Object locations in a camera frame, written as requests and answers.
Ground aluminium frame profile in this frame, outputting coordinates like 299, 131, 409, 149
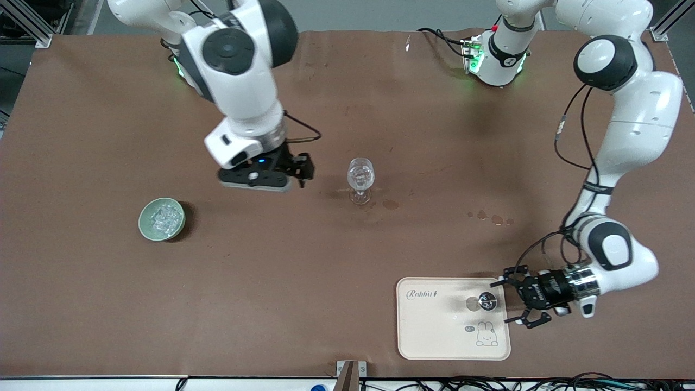
0, 0, 55, 47
650, 0, 695, 42

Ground clear wine glass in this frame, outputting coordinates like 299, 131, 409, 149
347, 157, 376, 205

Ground clear ice cubes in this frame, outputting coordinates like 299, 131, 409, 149
148, 201, 182, 235

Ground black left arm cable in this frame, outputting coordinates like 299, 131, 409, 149
513, 83, 597, 273

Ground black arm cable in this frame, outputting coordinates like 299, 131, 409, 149
513, 83, 597, 273
282, 110, 323, 145

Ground black cable bundle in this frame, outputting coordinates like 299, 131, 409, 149
361, 372, 695, 391

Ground black left base cable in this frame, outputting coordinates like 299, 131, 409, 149
416, 27, 474, 58

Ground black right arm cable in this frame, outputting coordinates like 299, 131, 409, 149
282, 110, 323, 145

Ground metal jigger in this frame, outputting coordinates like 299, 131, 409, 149
466, 292, 498, 313

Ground metal edge bracket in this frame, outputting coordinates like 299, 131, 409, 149
336, 360, 368, 391

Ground green ceramic bowl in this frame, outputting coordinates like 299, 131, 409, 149
138, 197, 186, 241

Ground brown table mat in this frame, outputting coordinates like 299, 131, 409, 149
0, 29, 695, 380

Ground cream rabbit print tray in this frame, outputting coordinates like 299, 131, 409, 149
396, 277, 511, 361

